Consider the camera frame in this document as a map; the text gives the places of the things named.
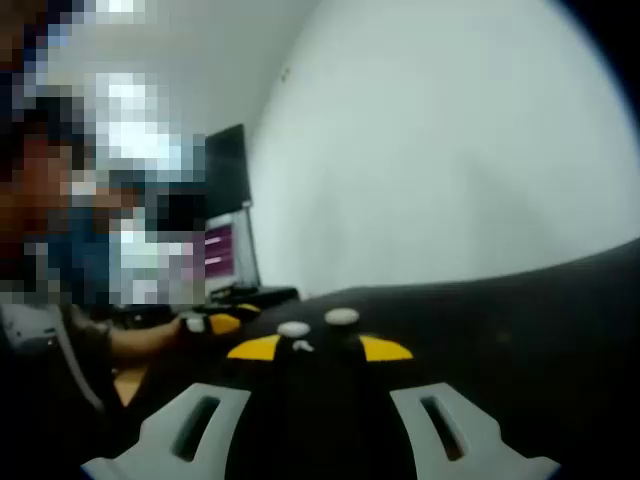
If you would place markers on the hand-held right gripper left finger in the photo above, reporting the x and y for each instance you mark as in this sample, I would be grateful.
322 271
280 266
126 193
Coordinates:
165 435

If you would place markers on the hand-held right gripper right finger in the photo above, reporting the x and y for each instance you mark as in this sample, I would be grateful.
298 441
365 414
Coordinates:
480 440

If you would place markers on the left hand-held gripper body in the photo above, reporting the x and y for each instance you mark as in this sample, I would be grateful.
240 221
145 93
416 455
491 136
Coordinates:
195 324

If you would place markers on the white flip-lid earphone charging case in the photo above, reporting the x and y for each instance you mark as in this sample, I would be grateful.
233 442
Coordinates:
294 328

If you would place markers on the white stem earphone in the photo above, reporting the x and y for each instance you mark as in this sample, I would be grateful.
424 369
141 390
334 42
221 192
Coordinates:
303 345

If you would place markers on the white oval earphone charging case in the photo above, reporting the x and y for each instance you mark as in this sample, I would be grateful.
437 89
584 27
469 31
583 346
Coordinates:
342 316

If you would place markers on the laptop with purple screen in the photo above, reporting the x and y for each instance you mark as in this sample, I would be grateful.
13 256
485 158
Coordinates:
225 250

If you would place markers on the black monitor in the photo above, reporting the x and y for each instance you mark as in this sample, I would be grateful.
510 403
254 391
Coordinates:
227 170

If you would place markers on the white chest device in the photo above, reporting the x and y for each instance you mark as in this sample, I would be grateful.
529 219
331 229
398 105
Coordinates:
25 325

